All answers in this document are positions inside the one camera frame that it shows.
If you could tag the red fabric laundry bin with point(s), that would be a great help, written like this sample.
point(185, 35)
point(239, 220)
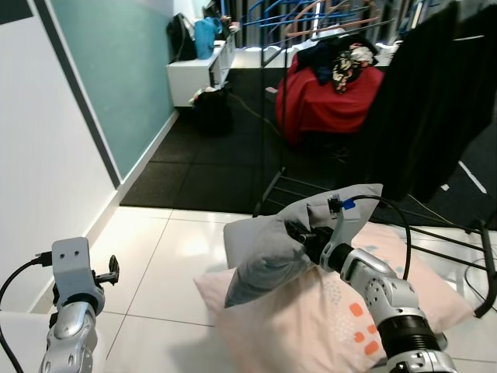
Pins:
point(318, 109)

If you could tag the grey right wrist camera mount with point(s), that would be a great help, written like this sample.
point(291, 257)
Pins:
point(342, 229)

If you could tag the floral patterned garment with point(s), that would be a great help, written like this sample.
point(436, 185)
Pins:
point(351, 66)

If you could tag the blue bag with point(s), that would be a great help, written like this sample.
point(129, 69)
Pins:
point(206, 39)

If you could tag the dark blue clothes pile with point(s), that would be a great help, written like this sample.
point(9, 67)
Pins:
point(318, 56)

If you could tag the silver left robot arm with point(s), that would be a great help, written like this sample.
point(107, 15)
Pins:
point(70, 338)

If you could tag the bunch of blue hangers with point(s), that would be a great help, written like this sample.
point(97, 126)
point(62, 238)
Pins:
point(268, 12)

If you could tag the black duffel bag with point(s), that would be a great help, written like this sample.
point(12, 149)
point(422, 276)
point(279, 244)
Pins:
point(211, 110)

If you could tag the grey square pillow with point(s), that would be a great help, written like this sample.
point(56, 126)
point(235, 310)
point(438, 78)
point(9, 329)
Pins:
point(272, 256)

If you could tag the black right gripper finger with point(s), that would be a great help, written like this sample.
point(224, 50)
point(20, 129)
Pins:
point(297, 231)

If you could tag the black floor mat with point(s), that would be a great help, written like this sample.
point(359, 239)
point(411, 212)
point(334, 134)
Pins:
point(210, 171)

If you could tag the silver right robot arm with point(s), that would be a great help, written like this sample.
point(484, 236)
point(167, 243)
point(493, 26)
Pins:
point(392, 307)

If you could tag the black metal clothes rack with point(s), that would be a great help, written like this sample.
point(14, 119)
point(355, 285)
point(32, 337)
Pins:
point(268, 155)

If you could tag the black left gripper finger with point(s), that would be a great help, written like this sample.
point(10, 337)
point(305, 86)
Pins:
point(114, 268)

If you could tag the black hanging garment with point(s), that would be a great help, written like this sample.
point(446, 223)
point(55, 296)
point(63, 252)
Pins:
point(435, 101)

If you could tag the white low shelf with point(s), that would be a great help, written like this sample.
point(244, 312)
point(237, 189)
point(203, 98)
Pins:
point(190, 81)

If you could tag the black backpack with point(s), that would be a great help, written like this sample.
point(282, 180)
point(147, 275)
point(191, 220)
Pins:
point(180, 39)

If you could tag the pink pillow with orange dots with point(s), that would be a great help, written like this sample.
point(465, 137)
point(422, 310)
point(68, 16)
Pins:
point(311, 326)

